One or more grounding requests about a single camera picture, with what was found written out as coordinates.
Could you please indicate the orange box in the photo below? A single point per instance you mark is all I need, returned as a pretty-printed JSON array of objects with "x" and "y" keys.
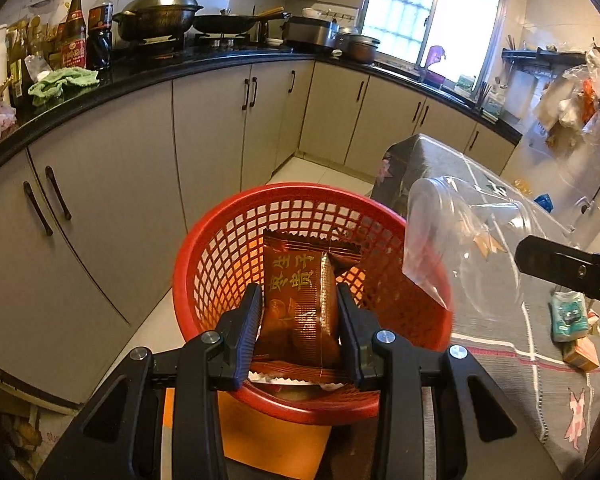
[{"x": 581, "y": 354}]

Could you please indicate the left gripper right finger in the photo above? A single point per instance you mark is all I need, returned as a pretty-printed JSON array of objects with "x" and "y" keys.
[{"x": 478, "y": 432}]

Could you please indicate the green cloth on counter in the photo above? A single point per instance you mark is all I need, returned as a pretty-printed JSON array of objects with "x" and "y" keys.
[{"x": 53, "y": 85}]

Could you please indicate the kitchen base cabinets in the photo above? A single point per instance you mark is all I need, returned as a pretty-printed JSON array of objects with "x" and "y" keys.
[{"x": 98, "y": 192}]

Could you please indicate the dark soy sauce bottle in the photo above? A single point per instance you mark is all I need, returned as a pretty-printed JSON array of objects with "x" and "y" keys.
[{"x": 99, "y": 35}]

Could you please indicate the grey patterned tablecloth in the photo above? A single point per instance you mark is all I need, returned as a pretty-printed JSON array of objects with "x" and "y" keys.
[{"x": 559, "y": 402}]

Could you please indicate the brown snack packet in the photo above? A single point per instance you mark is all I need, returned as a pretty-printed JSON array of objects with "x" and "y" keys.
[{"x": 299, "y": 332}]

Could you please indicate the steel rice cooker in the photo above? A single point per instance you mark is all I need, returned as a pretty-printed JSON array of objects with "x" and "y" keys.
[{"x": 313, "y": 32}]

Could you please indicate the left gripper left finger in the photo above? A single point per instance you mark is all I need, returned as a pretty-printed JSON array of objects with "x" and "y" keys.
[{"x": 117, "y": 434}]

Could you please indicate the wall shelf rack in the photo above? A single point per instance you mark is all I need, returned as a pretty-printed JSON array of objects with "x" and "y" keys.
[{"x": 542, "y": 59}]

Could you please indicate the red label sauce bottle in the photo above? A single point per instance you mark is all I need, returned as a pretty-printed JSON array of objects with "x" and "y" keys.
[{"x": 73, "y": 38}]

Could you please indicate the green tissue pack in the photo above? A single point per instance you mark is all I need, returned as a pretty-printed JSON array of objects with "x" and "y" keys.
[{"x": 569, "y": 315}]

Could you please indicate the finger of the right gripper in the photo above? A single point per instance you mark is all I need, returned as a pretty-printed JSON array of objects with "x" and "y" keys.
[{"x": 559, "y": 264}]

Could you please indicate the clear glass pitcher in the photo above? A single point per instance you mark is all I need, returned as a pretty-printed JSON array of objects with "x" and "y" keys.
[{"x": 584, "y": 222}]

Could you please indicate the black frying pan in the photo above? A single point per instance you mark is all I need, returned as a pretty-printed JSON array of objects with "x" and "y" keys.
[{"x": 234, "y": 24}]

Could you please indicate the purple item at window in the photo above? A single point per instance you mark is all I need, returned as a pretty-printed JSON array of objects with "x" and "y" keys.
[{"x": 435, "y": 55}]

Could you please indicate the brown pot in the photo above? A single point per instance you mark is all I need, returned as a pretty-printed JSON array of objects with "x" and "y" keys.
[{"x": 358, "y": 48}]

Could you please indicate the blue plastic bag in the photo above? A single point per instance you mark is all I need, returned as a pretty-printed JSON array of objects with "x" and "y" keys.
[{"x": 544, "y": 201}]

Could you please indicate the covered steel wok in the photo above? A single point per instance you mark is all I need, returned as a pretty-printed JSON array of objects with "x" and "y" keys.
[{"x": 141, "y": 20}]

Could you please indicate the hanging plastic bags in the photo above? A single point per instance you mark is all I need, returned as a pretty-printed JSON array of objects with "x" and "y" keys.
[{"x": 569, "y": 108}]

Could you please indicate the red mesh basket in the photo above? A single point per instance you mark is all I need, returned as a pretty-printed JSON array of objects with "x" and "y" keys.
[{"x": 223, "y": 254}]

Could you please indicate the clear plastic container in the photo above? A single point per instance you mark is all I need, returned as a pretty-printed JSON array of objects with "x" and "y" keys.
[{"x": 460, "y": 243}]

